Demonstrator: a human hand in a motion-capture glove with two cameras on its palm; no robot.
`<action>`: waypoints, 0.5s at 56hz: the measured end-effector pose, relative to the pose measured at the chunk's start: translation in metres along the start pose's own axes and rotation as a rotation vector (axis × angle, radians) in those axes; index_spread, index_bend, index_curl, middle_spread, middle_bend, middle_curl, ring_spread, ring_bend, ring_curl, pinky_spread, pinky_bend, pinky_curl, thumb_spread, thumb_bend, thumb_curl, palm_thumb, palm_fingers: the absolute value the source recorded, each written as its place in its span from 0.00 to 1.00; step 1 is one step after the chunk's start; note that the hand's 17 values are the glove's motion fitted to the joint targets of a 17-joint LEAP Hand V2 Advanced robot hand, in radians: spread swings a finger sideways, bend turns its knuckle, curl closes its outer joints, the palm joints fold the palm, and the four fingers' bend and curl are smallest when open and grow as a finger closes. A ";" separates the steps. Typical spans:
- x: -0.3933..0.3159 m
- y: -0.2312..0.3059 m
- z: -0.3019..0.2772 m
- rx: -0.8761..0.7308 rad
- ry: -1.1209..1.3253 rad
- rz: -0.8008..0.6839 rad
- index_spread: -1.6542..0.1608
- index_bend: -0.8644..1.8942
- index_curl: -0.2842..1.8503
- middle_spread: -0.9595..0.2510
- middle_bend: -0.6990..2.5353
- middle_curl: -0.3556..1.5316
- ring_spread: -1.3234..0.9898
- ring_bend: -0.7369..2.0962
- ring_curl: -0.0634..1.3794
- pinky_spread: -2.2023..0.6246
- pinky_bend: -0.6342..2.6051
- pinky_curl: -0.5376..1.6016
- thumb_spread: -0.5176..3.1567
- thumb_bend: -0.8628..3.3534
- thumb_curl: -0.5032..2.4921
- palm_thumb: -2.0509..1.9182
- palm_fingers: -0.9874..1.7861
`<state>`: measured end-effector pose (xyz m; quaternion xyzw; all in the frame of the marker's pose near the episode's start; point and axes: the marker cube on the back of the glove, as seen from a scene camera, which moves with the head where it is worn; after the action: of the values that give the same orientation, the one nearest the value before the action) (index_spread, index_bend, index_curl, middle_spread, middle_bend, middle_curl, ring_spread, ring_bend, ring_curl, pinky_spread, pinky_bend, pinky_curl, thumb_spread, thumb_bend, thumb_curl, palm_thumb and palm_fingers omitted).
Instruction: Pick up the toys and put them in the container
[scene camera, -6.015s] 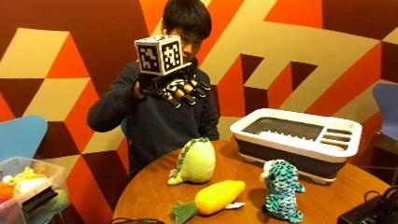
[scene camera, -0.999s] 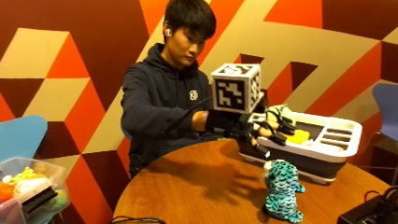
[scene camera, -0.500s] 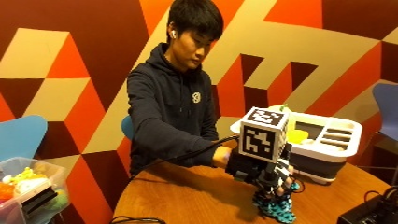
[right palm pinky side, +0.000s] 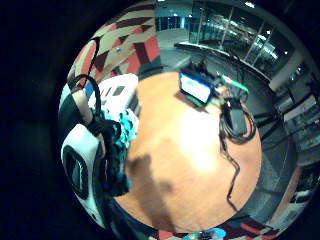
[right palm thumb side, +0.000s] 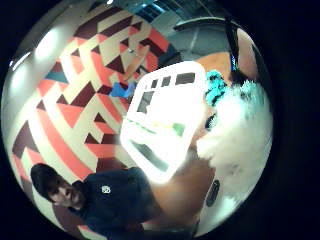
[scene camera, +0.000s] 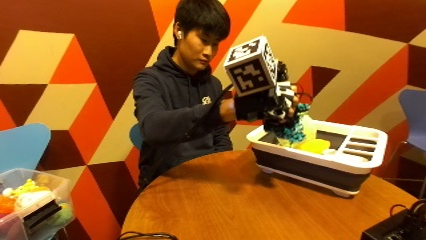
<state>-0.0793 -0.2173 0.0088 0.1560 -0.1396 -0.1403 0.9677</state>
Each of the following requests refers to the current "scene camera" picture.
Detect yellow plush toy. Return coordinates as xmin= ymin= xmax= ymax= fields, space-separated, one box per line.
xmin=12 ymin=178 xmax=51 ymax=198

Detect white plush toy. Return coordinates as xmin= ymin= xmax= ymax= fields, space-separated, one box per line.
xmin=1 ymin=187 xmax=53 ymax=209

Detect light blue chair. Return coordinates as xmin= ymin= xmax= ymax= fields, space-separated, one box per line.
xmin=0 ymin=123 xmax=52 ymax=174

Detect clear plastic storage bin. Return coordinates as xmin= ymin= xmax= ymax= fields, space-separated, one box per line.
xmin=0 ymin=167 xmax=76 ymax=240

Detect person in dark hoodie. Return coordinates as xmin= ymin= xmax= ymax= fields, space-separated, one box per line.
xmin=132 ymin=0 xmax=237 ymax=191

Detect blue chair behind person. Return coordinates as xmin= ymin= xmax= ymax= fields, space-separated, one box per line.
xmin=128 ymin=123 xmax=145 ymax=151

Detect black device cables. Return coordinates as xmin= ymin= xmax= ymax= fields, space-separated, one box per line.
xmin=389 ymin=198 xmax=426 ymax=223

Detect purple-blue chair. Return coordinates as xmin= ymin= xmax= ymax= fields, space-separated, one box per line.
xmin=381 ymin=88 xmax=426 ymax=188

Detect orange toy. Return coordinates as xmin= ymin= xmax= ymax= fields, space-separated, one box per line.
xmin=0 ymin=194 xmax=17 ymax=216

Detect white cube with black markers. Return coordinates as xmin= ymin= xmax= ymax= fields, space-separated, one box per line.
xmin=222 ymin=35 xmax=280 ymax=98

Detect white and grey dish rack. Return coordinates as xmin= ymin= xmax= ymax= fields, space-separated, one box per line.
xmin=245 ymin=114 xmax=389 ymax=198

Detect yellow plastic cup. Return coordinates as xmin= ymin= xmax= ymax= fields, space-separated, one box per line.
xmin=296 ymin=138 xmax=333 ymax=155

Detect teal and black plush toy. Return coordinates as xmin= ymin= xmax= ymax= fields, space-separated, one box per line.
xmin=262 ymin=102 xmax=313 ymax=145

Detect green ball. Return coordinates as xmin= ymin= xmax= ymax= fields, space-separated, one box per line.
xmin=47 ymin=202 xmax=75 ymax=226

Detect black electronic device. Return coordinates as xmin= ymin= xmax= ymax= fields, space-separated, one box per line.
xmin=360 ymin=209 xmax=426 ymax=240

